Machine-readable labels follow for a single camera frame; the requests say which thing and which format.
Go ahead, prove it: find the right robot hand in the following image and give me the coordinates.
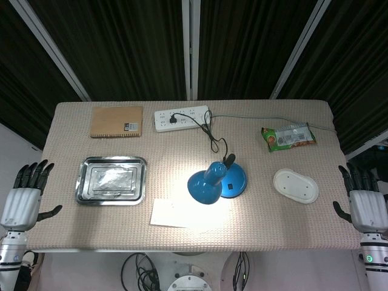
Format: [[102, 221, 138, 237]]
[[332, 162, 388, 234]]

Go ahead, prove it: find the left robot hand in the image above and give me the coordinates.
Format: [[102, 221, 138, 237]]
[[0, 159, 63, 233]]

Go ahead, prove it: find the blue desk lamp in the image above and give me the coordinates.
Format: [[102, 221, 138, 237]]
[[187, 153, 248, 204]]

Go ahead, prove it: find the white oval dish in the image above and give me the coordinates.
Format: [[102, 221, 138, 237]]
[[273, 168, 319, 206]]

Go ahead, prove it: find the stainless steel tray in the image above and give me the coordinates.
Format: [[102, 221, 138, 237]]
[[75, 156, 148, 206]]

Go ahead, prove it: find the green snack packet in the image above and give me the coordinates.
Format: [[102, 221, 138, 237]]
[[261, 122, 318, 153]]

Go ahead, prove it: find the brown spiral notebook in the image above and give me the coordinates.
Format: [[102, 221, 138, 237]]
[[89, 105, 144, 139]]

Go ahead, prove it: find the white paper sheet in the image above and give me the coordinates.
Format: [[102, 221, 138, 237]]
[[149, 198, 213, 229]]

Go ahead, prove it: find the beige waffle tablecloth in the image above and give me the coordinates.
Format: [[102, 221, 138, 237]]
[[26, 100, 363, 252]]

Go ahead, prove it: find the white power strip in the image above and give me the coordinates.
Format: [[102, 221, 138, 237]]
[[154, 105, 213, 133]]

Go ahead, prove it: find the robot torso base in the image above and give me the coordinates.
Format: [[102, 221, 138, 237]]
[[166, 264, 213, 291]]

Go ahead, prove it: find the grey power strip cable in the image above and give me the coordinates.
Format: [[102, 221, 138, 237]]
[[210, 114, 336, 132]]

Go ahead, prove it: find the black cable bundle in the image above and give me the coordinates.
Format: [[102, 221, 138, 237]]
[[121, 252, 161, 291]]

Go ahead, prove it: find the black cable with green plug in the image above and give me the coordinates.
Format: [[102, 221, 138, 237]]
[[232, 251, 250, 291]]

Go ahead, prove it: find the white curtain frame post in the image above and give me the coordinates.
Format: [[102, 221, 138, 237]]
[[269, 0, 334, 100], [181, 0, 201, 101], [8, 0, 92, 102]]

